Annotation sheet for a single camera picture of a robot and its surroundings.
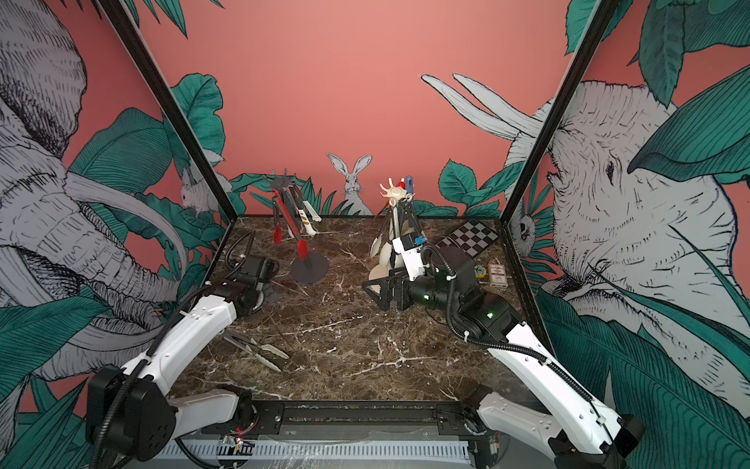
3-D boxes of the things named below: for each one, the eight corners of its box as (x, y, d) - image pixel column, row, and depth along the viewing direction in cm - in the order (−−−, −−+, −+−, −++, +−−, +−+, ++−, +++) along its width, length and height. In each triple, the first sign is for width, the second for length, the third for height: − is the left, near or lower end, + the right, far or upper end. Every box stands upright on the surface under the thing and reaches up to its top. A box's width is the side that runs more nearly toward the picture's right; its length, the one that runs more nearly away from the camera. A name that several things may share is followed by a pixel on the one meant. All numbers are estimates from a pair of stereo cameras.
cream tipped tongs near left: (226, 342, 89) (222, 339, 87) (237, 330, 91) (233, 326, 89) (280, 372, 83) (277, 369, 81) (290, 358, 86) (287, 355, 84)
